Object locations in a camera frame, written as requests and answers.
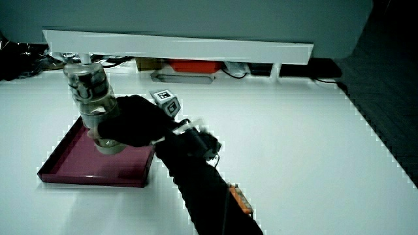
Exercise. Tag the orange box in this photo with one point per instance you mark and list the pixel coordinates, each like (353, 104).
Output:
(195, 66)

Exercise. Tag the grey flat tray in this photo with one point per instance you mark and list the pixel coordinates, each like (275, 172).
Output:
(183, 78)

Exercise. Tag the maroon square tray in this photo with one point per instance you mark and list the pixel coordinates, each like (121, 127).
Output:
(81, 161)

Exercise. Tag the person's right hand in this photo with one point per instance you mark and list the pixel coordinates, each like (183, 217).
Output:
(137, 120)

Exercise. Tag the person's right forearm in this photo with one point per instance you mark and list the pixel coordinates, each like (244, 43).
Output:
(202, 192)

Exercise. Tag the small black box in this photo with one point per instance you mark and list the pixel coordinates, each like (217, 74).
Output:
(260, 68)

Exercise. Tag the white plastic bag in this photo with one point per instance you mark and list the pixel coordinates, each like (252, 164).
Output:
(235, 68)

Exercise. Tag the white raised shelf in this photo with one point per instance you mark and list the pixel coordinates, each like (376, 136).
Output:
(176, 47)

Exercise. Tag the black wrist tracker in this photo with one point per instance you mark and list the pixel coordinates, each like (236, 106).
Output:
(204, 143)

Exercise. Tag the clear plastic bottle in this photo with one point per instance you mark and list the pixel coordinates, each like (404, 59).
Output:
(91, 85)

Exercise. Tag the large pale backdrop board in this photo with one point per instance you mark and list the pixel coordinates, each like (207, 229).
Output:
(196, 16)

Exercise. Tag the brown cardboard box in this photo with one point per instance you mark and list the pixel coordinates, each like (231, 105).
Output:
(148, 64)

